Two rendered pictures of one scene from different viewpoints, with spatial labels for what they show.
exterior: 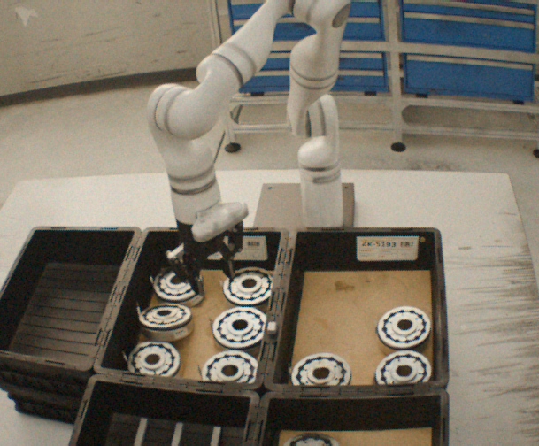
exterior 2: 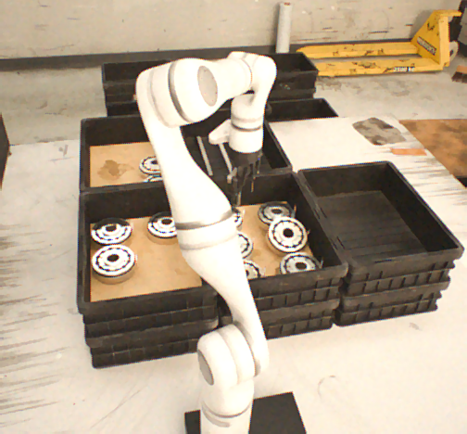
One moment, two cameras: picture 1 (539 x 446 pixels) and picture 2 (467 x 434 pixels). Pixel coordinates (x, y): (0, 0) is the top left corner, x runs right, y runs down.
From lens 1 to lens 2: 1.68 m
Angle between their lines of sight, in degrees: 100
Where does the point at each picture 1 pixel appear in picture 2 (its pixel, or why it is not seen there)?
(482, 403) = (48, 288)
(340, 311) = (169, 282)
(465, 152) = not seen: outside the picture
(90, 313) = (357, 245)
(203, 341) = (258, 245)
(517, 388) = (14, 302)
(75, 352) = (340, 217)
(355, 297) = not seen: hidden behind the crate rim
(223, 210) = (221, 130)
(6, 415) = not seen: hidden behind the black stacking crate
